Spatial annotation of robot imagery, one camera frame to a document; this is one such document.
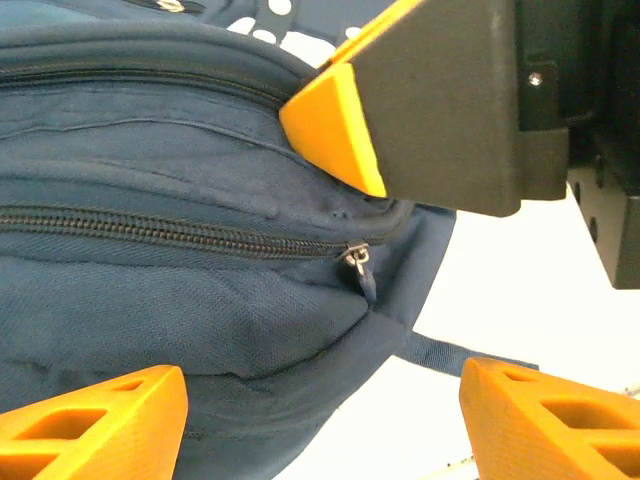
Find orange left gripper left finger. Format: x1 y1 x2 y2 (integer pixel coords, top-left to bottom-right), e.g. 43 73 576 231
0 364 190 480

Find navy blue backpack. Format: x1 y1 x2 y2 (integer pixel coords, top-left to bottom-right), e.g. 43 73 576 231
0 0 539 480

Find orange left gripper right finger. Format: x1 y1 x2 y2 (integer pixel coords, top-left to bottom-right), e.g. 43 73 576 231
458 356 640 480

